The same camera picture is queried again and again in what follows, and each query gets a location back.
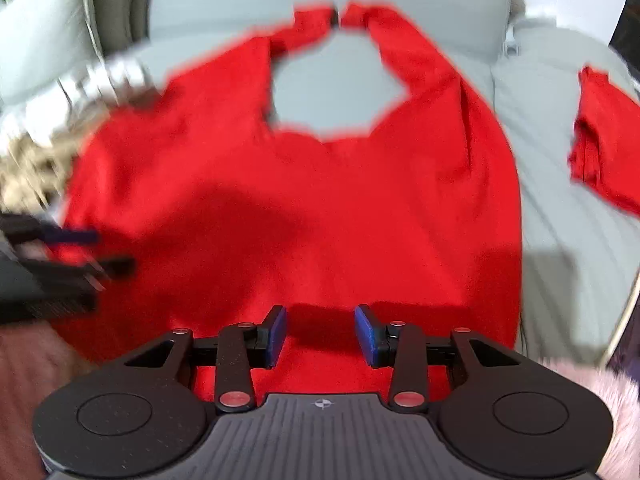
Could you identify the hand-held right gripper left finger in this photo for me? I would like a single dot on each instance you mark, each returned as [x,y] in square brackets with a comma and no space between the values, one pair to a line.
[280,335]

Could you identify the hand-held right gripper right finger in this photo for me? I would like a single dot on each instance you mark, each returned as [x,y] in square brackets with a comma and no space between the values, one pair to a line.
[364,335]

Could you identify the red sweater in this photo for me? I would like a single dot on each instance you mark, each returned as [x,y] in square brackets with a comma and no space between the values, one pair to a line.
[300,210]

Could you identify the dark panel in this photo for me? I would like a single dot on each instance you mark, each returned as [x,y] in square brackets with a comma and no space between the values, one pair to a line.
[627,15]

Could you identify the smartphone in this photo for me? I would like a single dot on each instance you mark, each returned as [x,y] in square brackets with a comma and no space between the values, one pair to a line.
[631,342]

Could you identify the khaki pants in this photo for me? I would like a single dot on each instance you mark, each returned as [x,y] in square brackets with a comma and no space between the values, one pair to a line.
[30,170]

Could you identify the pink fluffy cloth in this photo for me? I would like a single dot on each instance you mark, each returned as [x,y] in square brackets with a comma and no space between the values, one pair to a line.
[620,410]

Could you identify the grey sofa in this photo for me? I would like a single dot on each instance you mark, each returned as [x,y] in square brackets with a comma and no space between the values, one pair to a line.
[550,210]

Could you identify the large grey piped cushion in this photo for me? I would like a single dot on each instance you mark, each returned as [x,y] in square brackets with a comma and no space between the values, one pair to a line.
[40,35]

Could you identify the folded red garment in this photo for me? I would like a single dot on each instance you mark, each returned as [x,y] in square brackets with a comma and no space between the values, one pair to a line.
[600,135]

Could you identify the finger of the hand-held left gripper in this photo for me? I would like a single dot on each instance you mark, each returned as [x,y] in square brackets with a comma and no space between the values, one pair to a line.
[70,236]
[100,267]

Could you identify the slim grey cushion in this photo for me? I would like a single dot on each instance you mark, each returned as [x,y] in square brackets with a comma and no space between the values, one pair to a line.
[112,5]

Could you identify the white garment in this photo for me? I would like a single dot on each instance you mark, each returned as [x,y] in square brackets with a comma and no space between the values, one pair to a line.
[100,80]

